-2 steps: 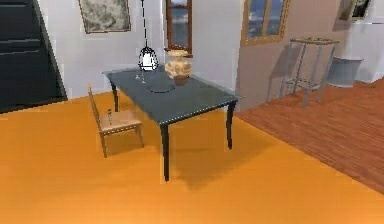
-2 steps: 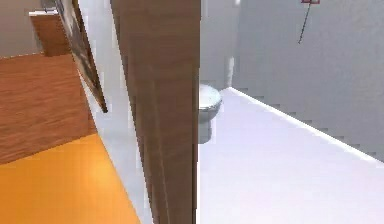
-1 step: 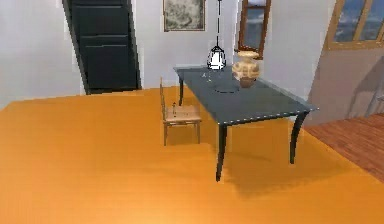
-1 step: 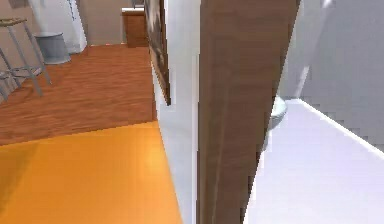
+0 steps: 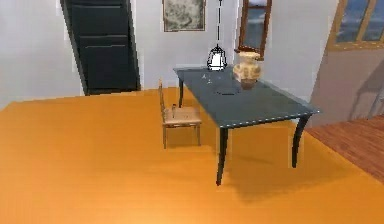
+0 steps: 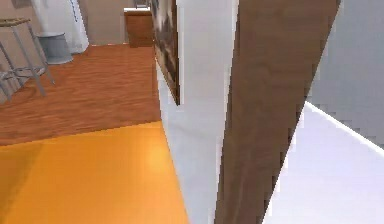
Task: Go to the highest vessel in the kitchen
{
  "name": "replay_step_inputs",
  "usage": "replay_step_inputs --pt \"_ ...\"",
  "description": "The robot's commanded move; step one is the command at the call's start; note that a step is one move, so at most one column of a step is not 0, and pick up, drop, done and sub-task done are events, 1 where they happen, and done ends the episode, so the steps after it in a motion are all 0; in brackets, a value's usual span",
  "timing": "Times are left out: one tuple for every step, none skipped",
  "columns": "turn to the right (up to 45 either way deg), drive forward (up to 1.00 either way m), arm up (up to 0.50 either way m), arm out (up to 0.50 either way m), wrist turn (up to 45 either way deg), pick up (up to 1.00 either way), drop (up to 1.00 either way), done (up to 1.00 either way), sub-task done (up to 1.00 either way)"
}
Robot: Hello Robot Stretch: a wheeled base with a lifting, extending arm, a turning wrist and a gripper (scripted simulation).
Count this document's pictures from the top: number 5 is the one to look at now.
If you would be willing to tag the grey framed picture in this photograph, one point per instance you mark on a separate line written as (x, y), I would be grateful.
(184, 15)

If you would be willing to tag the black room door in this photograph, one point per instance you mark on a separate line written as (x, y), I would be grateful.
(103, 46)

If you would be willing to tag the white hanging lamp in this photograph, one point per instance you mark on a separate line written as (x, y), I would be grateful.
(217, 60)

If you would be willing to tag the light wooden chair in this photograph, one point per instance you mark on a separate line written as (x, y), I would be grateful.
(181, 116)

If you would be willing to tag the dark grey dining table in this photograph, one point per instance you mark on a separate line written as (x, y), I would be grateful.
(246, 101)

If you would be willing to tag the cream patterned vase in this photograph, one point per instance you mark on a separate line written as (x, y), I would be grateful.
(247, 70)

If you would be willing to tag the light wood framed window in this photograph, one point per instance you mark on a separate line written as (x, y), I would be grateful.
(358, 23)

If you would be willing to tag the brown framed window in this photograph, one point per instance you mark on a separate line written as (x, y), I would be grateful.
(254, 26)

